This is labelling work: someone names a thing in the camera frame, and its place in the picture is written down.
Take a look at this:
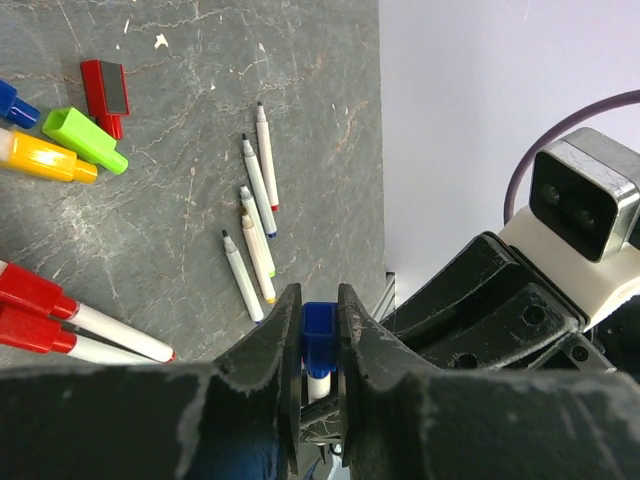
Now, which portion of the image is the white marker green cap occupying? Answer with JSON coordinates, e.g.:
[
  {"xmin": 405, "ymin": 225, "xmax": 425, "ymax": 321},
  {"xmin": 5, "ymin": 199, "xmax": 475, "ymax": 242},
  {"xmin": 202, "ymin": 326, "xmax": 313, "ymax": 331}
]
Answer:
[{"xmin": 239, "ymin": 184, "xmax": 276, "ymax": 278}]

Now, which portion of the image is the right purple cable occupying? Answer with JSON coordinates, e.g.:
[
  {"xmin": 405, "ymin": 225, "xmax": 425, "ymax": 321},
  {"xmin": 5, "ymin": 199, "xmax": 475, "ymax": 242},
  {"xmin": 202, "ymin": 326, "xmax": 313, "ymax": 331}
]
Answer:
[{"xmin": 503, "ymin": 88, "xmax": 640, "ymax": 224}]

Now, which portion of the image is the white marker red eraser cap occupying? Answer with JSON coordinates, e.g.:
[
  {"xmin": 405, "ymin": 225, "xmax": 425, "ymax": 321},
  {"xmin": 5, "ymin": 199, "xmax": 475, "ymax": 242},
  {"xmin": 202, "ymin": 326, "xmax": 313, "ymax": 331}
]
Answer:
[{"xmin": 1, "ymin": 262, "xmax": 175, "ymax": 363}]

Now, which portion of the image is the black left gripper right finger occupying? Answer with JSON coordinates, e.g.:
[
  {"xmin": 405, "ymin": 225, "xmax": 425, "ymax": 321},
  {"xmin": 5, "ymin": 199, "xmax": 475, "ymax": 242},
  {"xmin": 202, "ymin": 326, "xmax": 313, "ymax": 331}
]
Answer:
[{"xmin": 337, "ymin": 283, "xmax": 435, "ymax": 465}]

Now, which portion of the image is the uncapped white marker red end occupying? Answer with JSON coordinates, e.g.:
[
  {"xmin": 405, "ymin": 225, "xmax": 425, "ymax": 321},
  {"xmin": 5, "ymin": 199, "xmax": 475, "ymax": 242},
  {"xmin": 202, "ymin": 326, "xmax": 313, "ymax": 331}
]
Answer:
[{"xmin": 256, "ymin": 101, "xmax": 279, "ymax": 212}]

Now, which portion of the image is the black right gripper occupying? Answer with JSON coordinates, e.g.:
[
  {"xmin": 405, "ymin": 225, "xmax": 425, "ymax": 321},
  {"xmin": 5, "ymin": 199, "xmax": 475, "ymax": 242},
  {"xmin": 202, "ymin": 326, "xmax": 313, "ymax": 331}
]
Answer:
[{"xmin": 381, "ymin": 234, "xmax": 616, "ymax": 372}]

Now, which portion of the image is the white marker yellow cap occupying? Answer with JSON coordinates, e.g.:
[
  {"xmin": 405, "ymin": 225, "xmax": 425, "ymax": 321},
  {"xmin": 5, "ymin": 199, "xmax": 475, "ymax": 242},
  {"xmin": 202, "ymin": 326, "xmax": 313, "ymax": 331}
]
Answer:
[{"xmin": 240, "ymin": 208, "xmax": 276, "ymax": 304}]

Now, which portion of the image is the white marker blue eraser cap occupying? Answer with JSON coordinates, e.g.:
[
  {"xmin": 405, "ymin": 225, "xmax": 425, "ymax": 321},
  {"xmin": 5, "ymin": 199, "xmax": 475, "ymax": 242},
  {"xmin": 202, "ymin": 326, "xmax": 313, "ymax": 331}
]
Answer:
[{"xmin": 222, "ymin": 229, "xmax": 264, "ymax": 323}]

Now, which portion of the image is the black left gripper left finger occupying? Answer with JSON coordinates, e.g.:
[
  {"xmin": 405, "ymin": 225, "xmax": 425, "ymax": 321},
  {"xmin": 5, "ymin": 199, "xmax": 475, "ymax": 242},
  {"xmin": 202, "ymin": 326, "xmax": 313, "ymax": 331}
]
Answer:
[{"xmin": 212, "ymin": 283, "xmax": 302, "ymax": 475}]

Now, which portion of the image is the uncapped white marker blue end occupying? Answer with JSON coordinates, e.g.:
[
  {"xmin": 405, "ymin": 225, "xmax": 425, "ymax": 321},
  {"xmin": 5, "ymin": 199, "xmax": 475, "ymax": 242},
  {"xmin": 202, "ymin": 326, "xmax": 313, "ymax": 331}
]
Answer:
[{"xmin": 241, "ymin": 133, "xmax": 277, "ymax": 238}]

